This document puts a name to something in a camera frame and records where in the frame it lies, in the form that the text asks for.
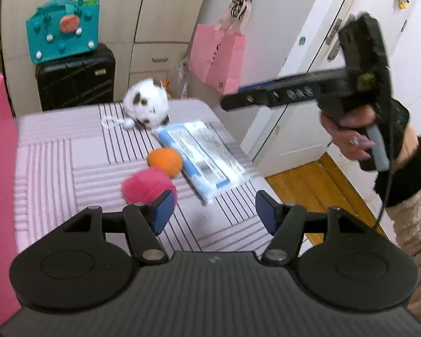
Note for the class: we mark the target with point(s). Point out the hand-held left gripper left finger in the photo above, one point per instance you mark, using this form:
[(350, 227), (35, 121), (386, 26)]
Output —
[(163, 210)]

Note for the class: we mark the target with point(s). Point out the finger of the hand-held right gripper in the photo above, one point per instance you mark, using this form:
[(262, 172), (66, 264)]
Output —
[(256, 86), (266, 99)]

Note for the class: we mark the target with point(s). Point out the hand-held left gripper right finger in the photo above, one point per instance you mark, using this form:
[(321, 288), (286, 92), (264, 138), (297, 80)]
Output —
[(266, 210)]

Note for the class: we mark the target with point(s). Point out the pink fluffy ball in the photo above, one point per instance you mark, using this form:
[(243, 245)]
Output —
[(144, 186)]

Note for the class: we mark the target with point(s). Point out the white plush animal toy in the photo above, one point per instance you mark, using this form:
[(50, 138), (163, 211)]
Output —
[(147, 98)]

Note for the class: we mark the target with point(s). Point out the pink cardboard box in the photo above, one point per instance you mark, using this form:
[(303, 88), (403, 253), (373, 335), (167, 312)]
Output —
[(0, 182)]

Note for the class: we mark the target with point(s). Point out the person's right forearm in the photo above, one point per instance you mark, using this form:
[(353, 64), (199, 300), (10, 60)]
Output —
[(414, 224)]

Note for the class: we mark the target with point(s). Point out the orange soft ball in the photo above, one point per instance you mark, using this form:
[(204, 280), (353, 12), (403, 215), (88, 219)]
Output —
[(165, 161)]

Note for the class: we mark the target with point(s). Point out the person's right hand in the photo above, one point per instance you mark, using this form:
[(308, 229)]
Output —
[(351, 147)]

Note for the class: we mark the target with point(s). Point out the white door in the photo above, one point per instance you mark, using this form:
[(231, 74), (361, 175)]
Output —
[(301, 130)]

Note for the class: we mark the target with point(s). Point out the pink tote bag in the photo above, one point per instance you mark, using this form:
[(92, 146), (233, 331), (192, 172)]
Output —
[(214, 56)]

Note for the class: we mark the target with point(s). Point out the teal round sticker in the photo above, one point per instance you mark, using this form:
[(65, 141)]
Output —
[(302, 40)]

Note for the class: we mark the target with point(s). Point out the blue plastic packet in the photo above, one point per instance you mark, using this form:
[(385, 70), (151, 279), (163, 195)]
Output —
[(200, 154)]

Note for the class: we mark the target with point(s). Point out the striped tablecloth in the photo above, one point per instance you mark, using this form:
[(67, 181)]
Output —
[(56, 168)]

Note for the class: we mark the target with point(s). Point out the grey wardrobe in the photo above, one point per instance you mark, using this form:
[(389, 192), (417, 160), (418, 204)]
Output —
[(168, 7)]

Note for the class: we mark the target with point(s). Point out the black suitcase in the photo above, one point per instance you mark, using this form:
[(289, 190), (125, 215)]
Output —
[(73, 80)]

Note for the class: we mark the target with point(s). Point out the teal felt handbag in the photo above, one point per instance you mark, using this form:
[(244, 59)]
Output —
[(45, 42)]

